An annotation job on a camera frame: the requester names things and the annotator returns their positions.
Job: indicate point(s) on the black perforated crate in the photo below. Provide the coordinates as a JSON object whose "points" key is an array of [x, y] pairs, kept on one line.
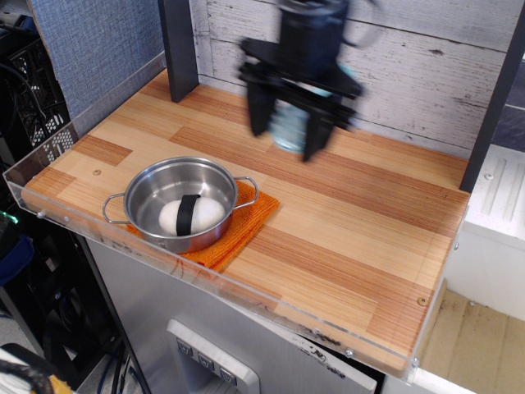
{"points": [[33, 108]]}

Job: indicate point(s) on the white side counter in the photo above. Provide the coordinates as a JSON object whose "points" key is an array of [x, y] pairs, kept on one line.
{"points": [[486, 262]]}

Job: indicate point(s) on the dark grey left post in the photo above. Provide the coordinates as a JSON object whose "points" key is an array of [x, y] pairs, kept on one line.
{"points": [[178, 40]]}

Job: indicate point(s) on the light blue scrubber spoon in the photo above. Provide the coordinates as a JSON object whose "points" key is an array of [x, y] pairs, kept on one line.
{"points": [[288, 127]]}

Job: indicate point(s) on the dark grey right post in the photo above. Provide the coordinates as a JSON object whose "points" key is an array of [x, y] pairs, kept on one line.
{"points": [[503, 85]]}

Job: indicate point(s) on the silver toy fridge cabinet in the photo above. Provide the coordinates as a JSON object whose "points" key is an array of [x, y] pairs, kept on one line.
{"points": [[153, 306]]}

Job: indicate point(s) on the orange cloth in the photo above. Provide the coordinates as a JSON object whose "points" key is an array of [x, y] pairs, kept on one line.
{"points": [[245, 223]]}

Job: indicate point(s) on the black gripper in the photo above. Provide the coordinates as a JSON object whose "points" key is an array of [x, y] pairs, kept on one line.
{"points": [[301, 69]]}

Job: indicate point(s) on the white rice ball toy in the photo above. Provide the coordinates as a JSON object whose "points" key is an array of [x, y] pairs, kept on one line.
{"points": [[190, 215]]}

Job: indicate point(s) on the clear acrylic table guard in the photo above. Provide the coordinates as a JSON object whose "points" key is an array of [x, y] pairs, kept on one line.
{"points": [[350, 260]]}

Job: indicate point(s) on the stainless steel pot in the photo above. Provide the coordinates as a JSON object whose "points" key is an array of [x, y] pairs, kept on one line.
{"points": [[170, 180]]}

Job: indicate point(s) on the dark grey post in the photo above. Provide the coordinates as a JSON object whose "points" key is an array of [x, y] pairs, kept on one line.
{"points": [[178, 40], [503, 85]]}

